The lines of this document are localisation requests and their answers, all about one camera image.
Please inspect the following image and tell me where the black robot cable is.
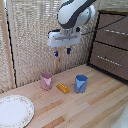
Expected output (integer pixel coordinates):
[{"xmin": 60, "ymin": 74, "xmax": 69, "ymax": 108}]
[{"xmin": 80, "ymin": 15, "xmax": 128, "ymax": 36}]

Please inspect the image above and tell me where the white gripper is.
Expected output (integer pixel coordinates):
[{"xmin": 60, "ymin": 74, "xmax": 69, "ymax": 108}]
[{"xmin": 46, "ymin": 28, "xmax": 82, "ymax": 58}]

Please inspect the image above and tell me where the bamboo blind screen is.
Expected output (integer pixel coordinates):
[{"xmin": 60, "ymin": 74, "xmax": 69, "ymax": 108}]
[{"xmin": 0, "ymin": 0, "xmax": 128, "ymax": 94}]

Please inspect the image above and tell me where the dark brown drawer cabinet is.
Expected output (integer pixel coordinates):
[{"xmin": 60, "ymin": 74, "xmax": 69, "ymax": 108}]
[{"xmin": 87, "ymin": 9, "xmax": 128, "ymax": 82}]

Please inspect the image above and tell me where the thick wooden post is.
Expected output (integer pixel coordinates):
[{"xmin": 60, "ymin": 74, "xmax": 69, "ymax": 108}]
[{"xmin": 0, "ymin": 0, "xmax": 17, "ymax": 90}]

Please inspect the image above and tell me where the pink cup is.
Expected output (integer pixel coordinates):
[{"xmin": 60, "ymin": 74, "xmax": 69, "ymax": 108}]
[{"xmin": 40, "ymin": 72, "xmax": 54, "ymax": 91}]

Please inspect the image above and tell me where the long silver drawer handle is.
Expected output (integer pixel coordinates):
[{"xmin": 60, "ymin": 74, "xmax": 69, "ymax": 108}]
[{"xmin": 97, "ymin": 55, "xmax": 122, "ymax": 67}]

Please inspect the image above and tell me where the thin wooden post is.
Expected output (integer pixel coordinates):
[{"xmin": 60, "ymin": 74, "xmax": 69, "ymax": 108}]
[{"xmin": 55, "ymin": 0, "xmax": 68, "ymax": 75}]

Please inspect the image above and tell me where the blue cup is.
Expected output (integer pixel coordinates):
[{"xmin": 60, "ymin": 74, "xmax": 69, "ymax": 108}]
[{"xmin": 73, "ymin": 74, "xmax": 89, "ymax": 94}]

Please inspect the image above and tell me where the yellow block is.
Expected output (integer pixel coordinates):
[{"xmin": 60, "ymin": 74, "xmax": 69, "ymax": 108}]
[{"xmin": 56, "ymin": 83, "xmax": 71, "ymax": 94}]

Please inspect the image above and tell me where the short silver drawer handle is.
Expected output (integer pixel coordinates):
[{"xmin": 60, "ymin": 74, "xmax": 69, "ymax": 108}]
[{"xmin": 104, "ymin": 28, "xmax": 128, "ymax": 36}]

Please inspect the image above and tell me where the brown drawer with long handle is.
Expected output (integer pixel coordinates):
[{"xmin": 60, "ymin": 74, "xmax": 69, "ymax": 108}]
[{"xmin": 89, "ymin": 41, "xmax": 128, "ymax": 80}]

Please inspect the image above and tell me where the white floral-rimmed plate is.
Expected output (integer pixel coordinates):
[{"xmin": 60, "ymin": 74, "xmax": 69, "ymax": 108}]
[{"xmin": 0, "ymin": 94, "xmax": 36, "ymax": 128}]

